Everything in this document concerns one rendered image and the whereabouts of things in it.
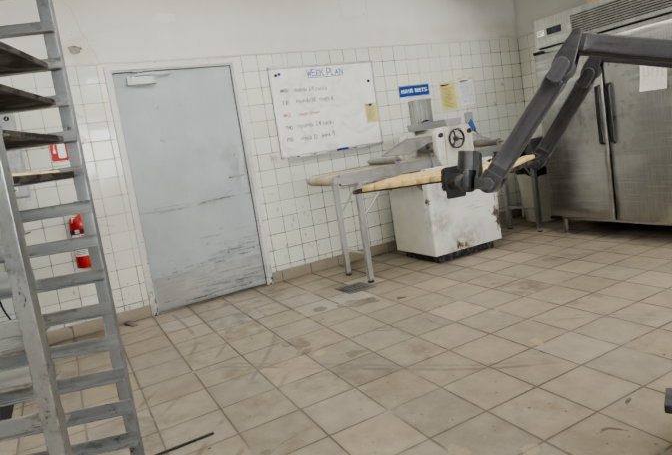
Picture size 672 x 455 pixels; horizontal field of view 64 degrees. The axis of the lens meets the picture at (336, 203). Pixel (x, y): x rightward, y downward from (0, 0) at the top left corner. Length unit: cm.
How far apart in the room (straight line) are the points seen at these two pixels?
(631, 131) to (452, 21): 236
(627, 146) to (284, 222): 303
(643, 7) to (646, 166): 124
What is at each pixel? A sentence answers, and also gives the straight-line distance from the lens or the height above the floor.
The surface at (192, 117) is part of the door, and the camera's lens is 486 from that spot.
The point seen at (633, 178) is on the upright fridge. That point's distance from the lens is 508.
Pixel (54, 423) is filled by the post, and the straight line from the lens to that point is 116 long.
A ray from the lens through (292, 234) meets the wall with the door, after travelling 510.
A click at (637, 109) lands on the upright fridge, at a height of 110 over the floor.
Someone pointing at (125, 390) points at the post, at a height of 64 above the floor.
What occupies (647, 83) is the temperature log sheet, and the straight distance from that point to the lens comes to 492.
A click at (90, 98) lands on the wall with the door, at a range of 473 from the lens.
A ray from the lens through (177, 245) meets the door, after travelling 482.
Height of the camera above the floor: 121
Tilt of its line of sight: 6 degrees down
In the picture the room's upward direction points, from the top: 9 degrees counter-clockwise
